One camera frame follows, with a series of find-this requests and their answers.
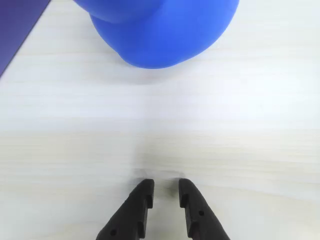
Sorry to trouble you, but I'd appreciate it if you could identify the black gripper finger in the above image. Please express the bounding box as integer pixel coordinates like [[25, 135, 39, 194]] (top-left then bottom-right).
[[95, 178, 155, 240], [178, 177, 231, 240]]

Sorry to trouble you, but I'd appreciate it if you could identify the blue rectangular plastic box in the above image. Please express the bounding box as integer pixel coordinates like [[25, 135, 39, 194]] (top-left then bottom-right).
[[0, 0, 52, 78]]

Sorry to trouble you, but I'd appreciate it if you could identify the blue toy fruit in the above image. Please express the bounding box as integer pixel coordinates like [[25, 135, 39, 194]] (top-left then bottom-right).
[[72, 0, 240, 70]]

